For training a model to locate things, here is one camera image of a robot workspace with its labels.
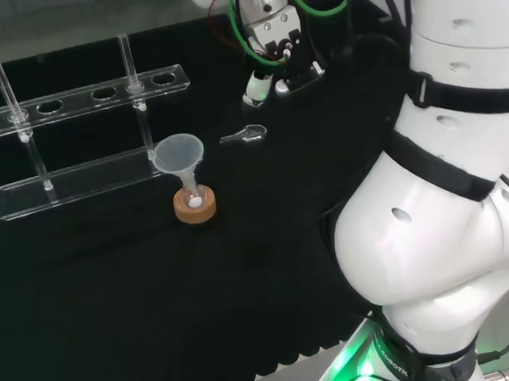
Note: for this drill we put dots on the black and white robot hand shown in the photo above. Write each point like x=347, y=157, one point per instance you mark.
x=275, y=30

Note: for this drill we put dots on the translucent plastic funnel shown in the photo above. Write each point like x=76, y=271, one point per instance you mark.
x=177, y=154

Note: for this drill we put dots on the glass weighing funnel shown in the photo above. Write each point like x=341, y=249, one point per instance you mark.
x=250, y=133

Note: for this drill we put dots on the glass round-bottom flask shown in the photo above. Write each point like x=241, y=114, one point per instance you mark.
x=194, y=199

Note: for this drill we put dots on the clear funnel stand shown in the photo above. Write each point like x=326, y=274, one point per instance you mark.
x=82, y=186

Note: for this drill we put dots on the black cloth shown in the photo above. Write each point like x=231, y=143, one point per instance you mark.
x=113, y=298

